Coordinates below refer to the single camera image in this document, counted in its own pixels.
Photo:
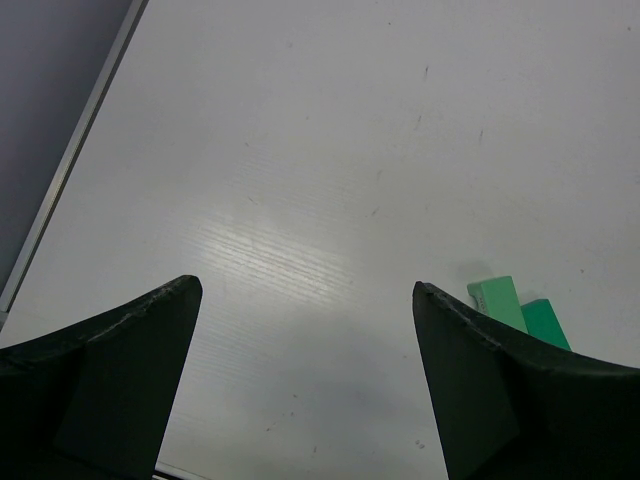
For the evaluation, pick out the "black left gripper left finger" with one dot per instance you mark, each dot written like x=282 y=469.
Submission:
x=93 y=400

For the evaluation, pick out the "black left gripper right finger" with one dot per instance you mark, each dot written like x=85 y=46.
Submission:
x=510 y=406

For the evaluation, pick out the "dark green wood block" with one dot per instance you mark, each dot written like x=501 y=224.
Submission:
x=542 y=323

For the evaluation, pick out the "light green long block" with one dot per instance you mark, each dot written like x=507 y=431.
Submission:
x=497 y=298

